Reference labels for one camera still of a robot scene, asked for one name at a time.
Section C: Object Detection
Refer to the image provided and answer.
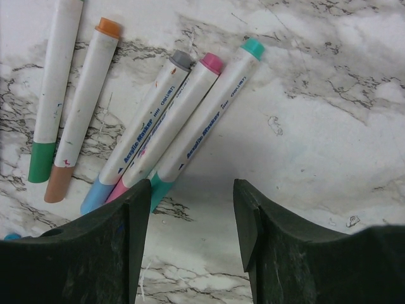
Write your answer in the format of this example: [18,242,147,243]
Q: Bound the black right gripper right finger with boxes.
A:
[233,179,404,303]

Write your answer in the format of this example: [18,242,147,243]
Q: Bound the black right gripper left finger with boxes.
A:
[1,179,151,303]

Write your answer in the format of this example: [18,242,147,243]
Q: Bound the blue pen cap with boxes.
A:
[4,233,22,241]

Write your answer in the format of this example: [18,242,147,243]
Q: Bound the white marker light blue cap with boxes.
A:
[80,50,194,215]

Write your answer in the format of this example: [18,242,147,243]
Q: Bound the white marker pink cap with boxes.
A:
[106,53,223,203]

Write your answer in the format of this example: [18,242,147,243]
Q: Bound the white marker brown cap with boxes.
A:
[44,17,121,203]

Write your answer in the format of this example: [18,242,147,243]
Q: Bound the white marker teal cap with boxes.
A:
[149,37,265,212]

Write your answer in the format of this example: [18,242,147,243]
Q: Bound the white marker dark green cap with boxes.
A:
[28,0,84,183]

